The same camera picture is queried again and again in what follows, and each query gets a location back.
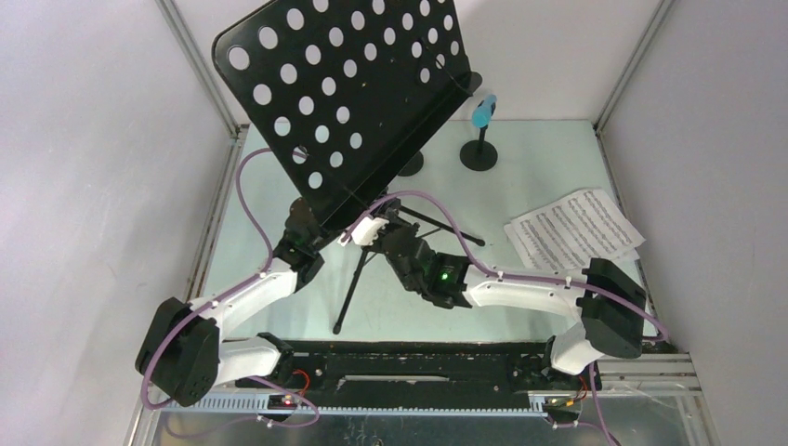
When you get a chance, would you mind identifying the black music stand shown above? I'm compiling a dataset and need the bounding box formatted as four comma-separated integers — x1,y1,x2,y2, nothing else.
211,0,486,336

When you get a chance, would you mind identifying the right black microphone stand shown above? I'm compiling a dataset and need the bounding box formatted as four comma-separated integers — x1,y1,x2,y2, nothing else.
460,125,498,172

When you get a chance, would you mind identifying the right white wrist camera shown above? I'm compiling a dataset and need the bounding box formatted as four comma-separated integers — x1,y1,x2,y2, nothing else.
337,216,389,246

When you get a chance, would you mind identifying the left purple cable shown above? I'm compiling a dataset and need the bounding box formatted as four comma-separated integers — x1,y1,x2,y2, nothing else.
139,147,322,429

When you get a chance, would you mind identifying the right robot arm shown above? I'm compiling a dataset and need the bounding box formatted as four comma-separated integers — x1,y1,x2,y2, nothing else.
350,215,646,388

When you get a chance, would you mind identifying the blue toy microphone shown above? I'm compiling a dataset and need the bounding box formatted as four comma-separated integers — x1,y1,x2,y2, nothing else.
471,94,497,129

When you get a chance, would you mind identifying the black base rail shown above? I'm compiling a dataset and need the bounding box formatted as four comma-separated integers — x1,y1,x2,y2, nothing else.
268,340,601,413

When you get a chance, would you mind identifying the sheet music page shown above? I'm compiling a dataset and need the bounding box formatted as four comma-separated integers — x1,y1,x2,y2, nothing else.
504,207,645,271
504,189,645,272

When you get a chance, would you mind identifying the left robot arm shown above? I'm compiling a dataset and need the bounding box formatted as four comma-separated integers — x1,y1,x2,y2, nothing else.
135,199,325,407

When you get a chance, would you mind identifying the aluminium frame rail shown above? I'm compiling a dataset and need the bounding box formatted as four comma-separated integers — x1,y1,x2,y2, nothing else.
126,343,713,445

